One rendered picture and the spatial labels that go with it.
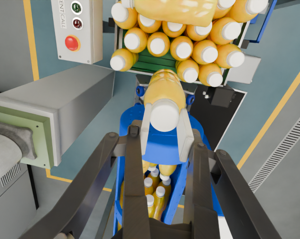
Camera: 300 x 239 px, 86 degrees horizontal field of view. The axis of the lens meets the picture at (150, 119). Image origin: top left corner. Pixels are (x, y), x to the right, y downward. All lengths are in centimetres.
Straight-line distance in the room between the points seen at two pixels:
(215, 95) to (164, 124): 44
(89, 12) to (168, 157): 43
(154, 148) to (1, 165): 58
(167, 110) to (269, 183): 257
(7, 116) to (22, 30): 129
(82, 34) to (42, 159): 63
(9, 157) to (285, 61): 201
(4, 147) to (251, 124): 197
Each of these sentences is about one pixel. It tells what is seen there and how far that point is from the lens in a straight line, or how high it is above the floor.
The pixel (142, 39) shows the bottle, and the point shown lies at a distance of 51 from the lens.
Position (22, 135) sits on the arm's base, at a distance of 86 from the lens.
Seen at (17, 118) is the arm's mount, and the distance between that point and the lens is 85.
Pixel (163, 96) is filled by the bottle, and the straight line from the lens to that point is 23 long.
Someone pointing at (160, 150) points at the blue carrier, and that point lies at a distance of 44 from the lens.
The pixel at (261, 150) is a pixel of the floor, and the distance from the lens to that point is 229.
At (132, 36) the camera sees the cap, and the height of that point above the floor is 110.
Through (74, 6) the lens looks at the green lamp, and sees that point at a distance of 52.
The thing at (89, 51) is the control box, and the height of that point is 110.
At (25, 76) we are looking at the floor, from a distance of 218.
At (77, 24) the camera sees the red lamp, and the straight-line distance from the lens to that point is 52.
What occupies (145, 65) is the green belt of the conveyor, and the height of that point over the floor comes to 90.
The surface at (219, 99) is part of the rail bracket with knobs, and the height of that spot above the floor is 100.
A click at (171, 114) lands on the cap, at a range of 21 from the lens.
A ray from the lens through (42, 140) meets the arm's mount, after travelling 85.
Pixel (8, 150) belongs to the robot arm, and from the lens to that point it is 83.
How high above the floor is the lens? 157
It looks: 61 degrees down
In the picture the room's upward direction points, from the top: 169 degrees counter-clockwise
